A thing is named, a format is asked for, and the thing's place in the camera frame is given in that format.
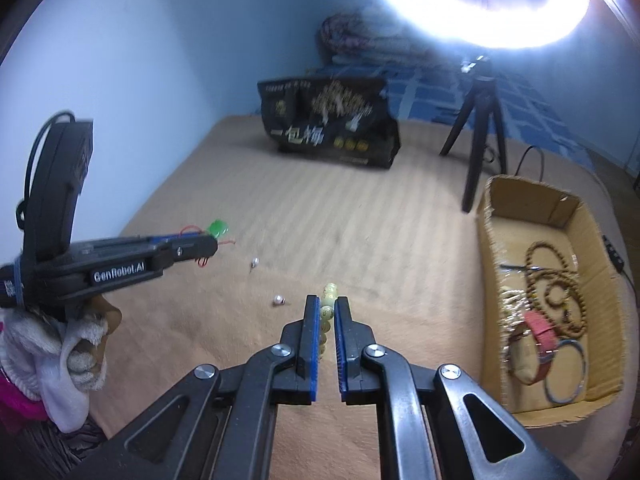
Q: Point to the cardboard box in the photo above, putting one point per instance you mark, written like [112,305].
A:
[530,210]

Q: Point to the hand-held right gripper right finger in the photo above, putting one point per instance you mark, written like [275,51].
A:
[340,360]

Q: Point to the dark striped cloth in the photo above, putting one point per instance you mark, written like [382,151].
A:
[60,455]

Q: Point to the black tripod stand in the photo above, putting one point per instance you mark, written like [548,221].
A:
[477,160]

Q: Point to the black printed bag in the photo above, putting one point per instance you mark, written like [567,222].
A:
[320,130]

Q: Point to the blue patterned bed sheet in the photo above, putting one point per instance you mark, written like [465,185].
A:
[530,105]

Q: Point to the folded patterned quilt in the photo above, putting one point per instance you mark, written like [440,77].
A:
[360,35]

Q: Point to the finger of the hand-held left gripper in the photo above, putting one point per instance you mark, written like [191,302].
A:
[150,239]
[192,249]

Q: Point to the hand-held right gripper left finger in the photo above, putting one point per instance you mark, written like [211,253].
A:
[314,360]

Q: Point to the thin dark bangle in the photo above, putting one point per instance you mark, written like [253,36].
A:
[583,367]

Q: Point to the person's left hand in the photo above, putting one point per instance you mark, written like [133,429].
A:
[55,360]

